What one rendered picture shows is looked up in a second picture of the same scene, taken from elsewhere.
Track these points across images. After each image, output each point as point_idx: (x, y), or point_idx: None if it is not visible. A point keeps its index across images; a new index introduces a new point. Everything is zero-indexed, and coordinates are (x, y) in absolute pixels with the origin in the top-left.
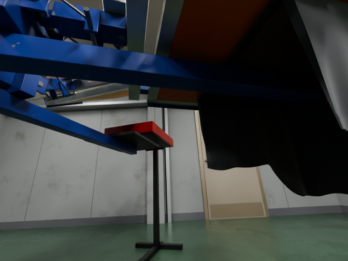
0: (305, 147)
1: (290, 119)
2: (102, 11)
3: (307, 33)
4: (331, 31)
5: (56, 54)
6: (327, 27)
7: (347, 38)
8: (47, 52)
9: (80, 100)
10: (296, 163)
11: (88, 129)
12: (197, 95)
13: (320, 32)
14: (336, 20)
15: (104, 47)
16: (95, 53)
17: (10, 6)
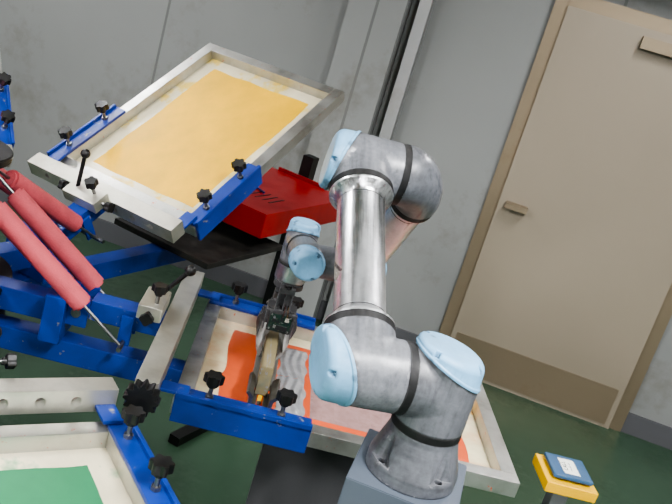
0: None
1: None
2: (136, 313)
3: (255, 470)
4: (286, 468)
5: (91, 364)
6: (285, 464)
7: (302, 474)
8: (85, 361)
9: (114, 164)
10: None
11: (122, 263)
12: None
13: (274, 467)
14: (302, 459)
15: (132, 359)
16: (124, 365)
17: (60, 337)
